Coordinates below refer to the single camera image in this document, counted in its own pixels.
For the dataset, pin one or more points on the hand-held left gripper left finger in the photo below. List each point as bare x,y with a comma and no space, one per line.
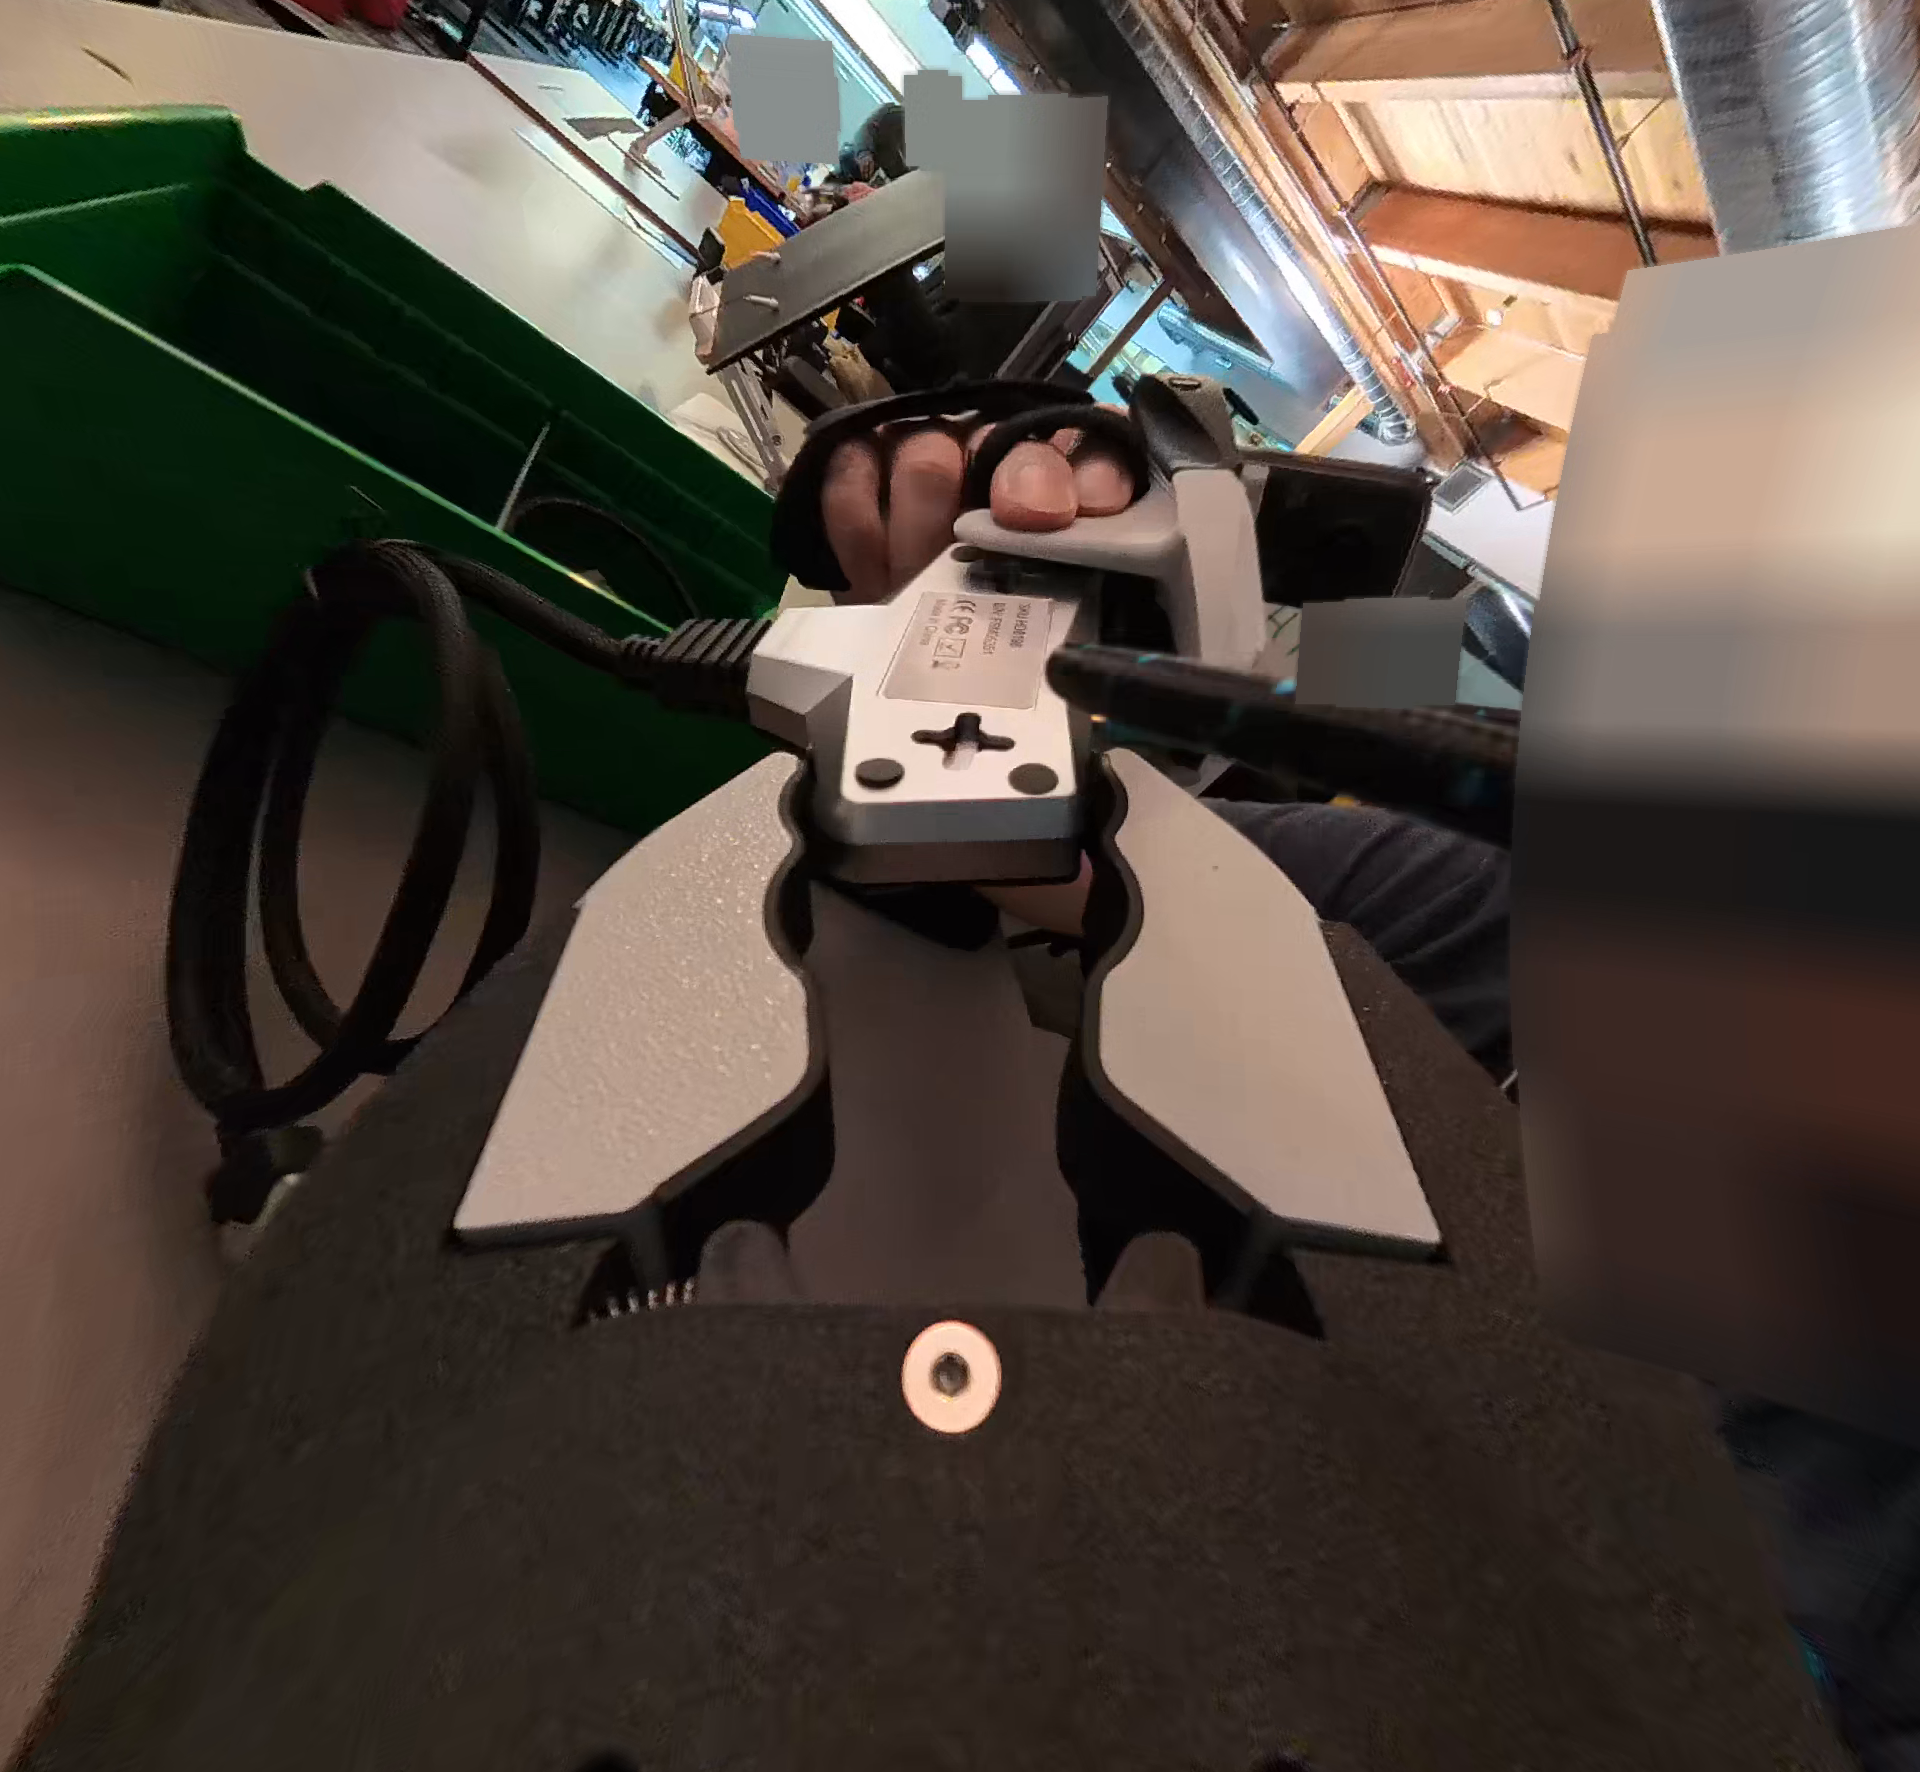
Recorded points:
631,1053

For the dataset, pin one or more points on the silver ventilation duct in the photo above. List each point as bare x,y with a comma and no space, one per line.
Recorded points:
1787,34

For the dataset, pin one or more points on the person's right hand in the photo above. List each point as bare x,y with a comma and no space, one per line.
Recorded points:
1038,490

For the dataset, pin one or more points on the green plastic bin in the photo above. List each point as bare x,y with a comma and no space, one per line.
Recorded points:
182,392

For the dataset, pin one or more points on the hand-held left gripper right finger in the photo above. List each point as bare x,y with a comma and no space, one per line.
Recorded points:
1263,1053

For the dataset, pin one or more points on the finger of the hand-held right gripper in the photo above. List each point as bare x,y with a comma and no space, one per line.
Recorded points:
1202,559

